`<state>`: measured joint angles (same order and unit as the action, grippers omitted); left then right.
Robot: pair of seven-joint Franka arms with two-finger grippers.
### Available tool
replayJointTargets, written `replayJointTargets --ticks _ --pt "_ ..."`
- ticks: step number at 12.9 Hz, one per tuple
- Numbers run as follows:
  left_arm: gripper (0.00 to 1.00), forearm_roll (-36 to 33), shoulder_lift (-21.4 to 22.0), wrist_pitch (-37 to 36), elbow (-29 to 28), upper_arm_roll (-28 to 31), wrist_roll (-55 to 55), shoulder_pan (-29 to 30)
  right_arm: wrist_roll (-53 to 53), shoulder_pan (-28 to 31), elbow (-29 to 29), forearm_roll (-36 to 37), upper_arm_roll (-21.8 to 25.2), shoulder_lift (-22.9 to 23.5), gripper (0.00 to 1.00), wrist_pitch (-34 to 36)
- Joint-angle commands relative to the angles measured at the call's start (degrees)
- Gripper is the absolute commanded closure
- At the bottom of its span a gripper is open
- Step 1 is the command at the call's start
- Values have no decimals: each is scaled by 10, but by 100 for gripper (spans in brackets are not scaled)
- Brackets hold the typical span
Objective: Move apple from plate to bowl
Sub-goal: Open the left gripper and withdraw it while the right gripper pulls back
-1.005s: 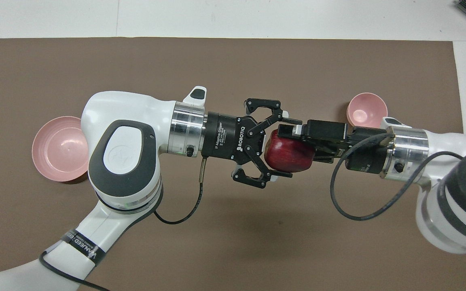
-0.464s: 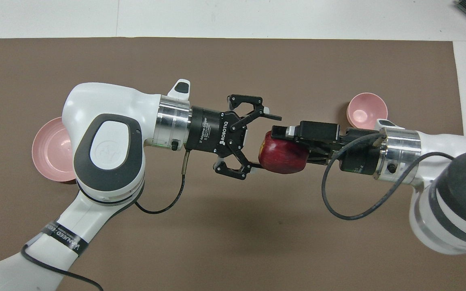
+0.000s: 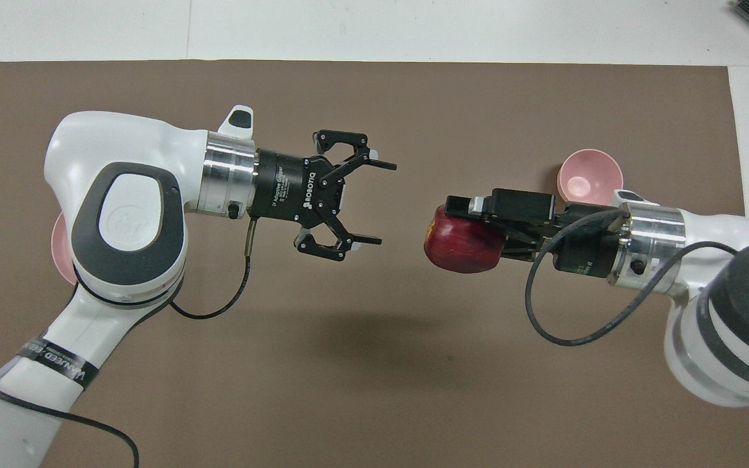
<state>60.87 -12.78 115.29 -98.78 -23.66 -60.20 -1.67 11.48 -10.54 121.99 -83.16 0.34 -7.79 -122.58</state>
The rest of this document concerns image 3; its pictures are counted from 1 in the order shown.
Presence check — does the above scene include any pink bowl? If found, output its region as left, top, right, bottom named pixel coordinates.
left=557, top=149, right=624, bottom=206

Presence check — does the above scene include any red apple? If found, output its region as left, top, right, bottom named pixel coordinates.
left=423, top=203, right=507, bottom=274

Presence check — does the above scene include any black printed arm strap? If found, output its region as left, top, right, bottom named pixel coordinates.
left=15, top=334, right=101, bottom=390

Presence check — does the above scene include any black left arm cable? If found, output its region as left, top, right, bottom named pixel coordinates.
left=0, top=218, right=259, bottom=468

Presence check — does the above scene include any pink plate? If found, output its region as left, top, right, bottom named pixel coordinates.
left=51, top=211, right=80, bottom=287

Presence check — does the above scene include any brown table mat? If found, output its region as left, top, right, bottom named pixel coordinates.
left=0, top=60, right=749, bottom=468

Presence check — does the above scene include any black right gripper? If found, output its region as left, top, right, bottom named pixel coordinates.
left=444, top=188, right=630, bottom=281

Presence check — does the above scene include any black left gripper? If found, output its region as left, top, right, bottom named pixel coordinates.
left=247, top=129, right=399, bottom=263

